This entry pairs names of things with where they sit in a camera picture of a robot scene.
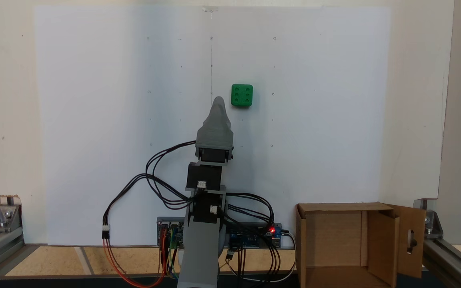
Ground circuit board with jumper wires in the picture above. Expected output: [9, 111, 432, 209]
[157, 217, 185, 247]

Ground thin black cable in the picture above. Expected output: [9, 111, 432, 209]
[237, 236, 284, 281]

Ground brown cardboard box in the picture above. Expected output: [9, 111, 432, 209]
[296, 202, 426, 288]

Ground red and orange wire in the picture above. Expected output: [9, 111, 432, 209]
[102, 237, 168, 288]

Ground thin white cable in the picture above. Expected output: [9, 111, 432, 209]
[227, 230, 297, 283]

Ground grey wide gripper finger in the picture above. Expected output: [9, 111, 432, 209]
[198, 96, 232, 128]

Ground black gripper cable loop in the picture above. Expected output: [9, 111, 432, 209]
[146, 140, 197, 210]

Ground metal corner bracket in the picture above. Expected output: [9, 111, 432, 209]
[414, 199, 444, 240]
[0, 204, 22, 233]

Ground blue circuit board red light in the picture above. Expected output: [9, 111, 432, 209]
[226, 223, 283, 249]

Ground black cable with white connector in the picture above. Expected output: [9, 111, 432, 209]
[102, 173, 193, 240]

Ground green dice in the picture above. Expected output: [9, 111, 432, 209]
[231, 84, 253, 108]

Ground black looping arm cables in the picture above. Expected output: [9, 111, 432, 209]
[223, 193, 276, 234]

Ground large white paper sheet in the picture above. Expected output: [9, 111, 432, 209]
[34, 6, 391, 246]

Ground coloured jumper wires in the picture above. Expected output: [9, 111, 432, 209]
[159, 227, 180, 280]

